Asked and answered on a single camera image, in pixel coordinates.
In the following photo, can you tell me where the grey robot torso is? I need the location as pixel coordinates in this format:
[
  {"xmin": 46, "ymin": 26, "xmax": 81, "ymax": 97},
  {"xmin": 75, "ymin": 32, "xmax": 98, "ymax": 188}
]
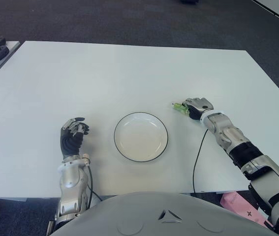
[{"xmin": 50, "ymin": 191, "xmax": 278, "ymax": 236}]

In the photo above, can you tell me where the white plate with black rim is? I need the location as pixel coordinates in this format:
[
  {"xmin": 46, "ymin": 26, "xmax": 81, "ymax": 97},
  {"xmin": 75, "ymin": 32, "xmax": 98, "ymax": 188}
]
[{"xmin": 114, "ymin": 112, "xmax": 169, "ymax": 163}]

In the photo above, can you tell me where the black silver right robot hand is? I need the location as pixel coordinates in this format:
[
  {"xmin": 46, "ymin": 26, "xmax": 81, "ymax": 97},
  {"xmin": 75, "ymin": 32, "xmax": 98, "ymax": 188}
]
[{"xmin": 182, "ymin": 97, "xmax": 215, "ymax": 121}]

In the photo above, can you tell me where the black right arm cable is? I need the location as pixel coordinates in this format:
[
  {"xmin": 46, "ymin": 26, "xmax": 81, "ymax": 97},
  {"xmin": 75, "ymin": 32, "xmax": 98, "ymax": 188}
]
[{"xmin": 192, "ymin": 129, "xmax": 209, "ymax": 194}]

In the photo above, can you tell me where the green snack packet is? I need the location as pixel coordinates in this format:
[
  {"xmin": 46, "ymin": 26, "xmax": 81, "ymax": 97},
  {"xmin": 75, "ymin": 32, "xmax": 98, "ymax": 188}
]
[{"xmin": 171, "ymin": 102, "xmax": 190, "ymax": 116}]

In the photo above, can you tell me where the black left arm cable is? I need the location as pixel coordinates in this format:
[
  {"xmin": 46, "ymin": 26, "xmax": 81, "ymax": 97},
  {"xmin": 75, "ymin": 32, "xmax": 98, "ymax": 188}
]
[{"xmin": 87, "ymin": 166, "xmax": 103, "ymax": 202}]

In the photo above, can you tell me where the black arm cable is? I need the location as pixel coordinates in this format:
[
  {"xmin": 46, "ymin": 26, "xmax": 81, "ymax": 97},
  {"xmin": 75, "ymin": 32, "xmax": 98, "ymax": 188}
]
[
  {"xmin": 192, "ymin": 129, "xmax": 209, "ymax": 194},
  {"xmin": 87, "ymin": 166, "xmax": 103, "ymax": 202}
]

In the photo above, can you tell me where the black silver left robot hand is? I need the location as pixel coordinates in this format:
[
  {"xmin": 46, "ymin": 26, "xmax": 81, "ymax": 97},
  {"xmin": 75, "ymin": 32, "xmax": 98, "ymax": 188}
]
[{"xmin": 60, "ymin": 117, "xmax": 90, "ymax": 159}]

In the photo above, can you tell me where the pink cardboard box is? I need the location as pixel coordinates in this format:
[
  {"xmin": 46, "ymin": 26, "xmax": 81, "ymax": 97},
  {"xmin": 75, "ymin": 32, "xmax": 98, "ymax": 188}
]
[{"xmin": 219, "ymin": 192, "xmax": 274, "ymax": 227}]

